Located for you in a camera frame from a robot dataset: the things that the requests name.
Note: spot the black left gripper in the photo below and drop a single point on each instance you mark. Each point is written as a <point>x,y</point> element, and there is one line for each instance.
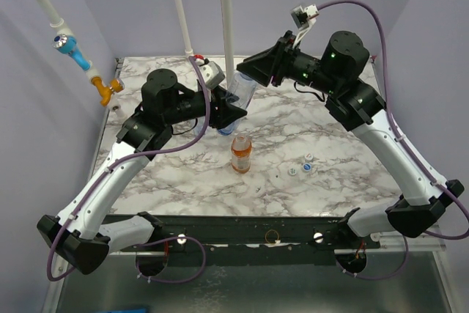
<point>221,112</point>

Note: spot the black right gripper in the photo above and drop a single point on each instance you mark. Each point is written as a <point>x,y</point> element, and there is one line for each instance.
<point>280,60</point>

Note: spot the blue label Pocari bottle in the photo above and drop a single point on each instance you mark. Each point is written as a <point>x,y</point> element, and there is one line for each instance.
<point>227,130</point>

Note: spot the orange tea bottle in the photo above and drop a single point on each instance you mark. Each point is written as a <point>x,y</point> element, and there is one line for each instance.
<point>241,153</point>

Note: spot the white green tea cap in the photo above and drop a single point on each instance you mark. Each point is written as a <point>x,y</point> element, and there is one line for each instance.
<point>292,171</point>

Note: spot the clear blue-tinted plastic bottle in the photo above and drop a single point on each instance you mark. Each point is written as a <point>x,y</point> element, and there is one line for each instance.
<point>198,128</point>

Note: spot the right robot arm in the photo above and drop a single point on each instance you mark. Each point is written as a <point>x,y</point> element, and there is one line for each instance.
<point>360,109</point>

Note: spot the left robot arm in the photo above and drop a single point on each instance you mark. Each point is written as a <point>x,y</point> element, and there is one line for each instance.
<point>78,233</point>

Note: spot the white vertical pole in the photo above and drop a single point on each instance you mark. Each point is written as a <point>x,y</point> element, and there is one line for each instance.
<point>226,11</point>

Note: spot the yellow plastic faucet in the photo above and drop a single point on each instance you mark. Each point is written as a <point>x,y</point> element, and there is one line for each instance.
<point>106,92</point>

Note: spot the blue plastic faucet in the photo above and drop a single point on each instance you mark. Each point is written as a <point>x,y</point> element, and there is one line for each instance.
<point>66,44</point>

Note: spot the blue object at bottom edge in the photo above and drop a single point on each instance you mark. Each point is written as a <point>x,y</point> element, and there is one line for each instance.
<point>136,310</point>

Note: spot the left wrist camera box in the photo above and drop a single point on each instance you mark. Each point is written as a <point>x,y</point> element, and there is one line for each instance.
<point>213,75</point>

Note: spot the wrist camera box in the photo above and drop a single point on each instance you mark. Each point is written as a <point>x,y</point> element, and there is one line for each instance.
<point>304,18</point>
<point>213,75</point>

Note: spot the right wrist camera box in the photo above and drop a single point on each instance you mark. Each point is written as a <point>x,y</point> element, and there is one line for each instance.
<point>304,18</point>

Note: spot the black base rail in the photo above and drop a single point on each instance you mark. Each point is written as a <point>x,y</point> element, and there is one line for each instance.
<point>189,241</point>

